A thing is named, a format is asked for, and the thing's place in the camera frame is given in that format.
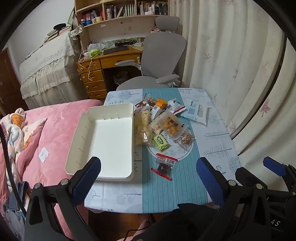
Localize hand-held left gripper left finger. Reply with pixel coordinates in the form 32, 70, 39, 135
24, 157, 101, 241

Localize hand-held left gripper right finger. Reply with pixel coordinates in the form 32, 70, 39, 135
196, 157, 271, 241

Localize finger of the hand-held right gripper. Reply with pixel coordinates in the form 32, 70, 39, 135
235, 167, 287, 197
263, 157, 296, 197

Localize white plastic tray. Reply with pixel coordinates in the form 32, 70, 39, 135
65, 103, 135, 181

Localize dark dried fruit packet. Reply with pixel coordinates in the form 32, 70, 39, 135
151, 153, 178, 181

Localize clear nut packet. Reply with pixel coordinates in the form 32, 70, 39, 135
174, 131, 196, 147

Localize green snack packet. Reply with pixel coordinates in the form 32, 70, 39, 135
154, 135, 170, 151

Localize yellow cube snack bag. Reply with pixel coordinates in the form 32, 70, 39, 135
151, 111, 187, 139

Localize small rice cracker packet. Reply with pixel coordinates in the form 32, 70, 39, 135
135, 125, 153, 145

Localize light blue snack packet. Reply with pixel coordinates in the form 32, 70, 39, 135
180, 99, 208, 126

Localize beige biscuit packet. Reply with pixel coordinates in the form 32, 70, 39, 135
150, 120, 163, 135

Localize large rice cracker packet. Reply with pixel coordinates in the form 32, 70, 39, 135
134, 107, 151, 127

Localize white red-edged snack packet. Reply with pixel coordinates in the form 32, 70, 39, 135
167, 99, 187, 115

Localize orange snack packet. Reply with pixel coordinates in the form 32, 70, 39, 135
150, 98, 167, 118

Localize clear granola bar wrapper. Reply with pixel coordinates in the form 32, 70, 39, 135
142, 93, 158, 107

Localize dark cloth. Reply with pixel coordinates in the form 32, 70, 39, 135
139, 203, 220, 241

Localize white paper card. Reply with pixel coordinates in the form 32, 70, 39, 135
38, 147, 51, 164

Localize pink blanket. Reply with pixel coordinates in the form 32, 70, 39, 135
0, 99, 103, 241

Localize blue grey cloth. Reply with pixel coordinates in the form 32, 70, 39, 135
2, 181, 29, 223

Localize cartoon printed blanket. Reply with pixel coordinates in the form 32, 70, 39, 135
0, 108, 48, 193

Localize waste bin under desk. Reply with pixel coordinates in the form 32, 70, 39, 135
113, 71, 130, 85

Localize wooden desk with drawers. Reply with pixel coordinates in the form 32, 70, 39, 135
77, 45, 144, 100

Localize white floral curtain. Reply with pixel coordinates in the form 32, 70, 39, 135
170, 0, 296, 163

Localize brown wooden door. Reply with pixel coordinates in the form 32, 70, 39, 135
0, 47, 29, 114

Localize black keyboard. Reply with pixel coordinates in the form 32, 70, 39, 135
103, 47, 129, 55

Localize white plastic bag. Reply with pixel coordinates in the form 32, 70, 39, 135
87, 42, 105, 51

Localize dark lettered sign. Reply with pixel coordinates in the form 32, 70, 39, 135
115, 38, 140, 47

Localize grey office chair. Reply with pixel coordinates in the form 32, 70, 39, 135
115, 16, 187, 91

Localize floral hanging bag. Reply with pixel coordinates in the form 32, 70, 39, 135
70, 25, 85, 41

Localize stack of books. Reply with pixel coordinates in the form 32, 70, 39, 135
43, 25, 72, 44

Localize wooden bookshelf hutch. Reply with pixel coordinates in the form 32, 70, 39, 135
74, 0, 170, 50

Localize bookshelf with books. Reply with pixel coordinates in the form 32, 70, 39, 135
80, 0, 168, 24

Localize black cable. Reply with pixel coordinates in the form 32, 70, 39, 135
0, 123, 27, 216

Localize white charger cable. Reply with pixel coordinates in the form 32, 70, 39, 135
78, 52, 95, 81

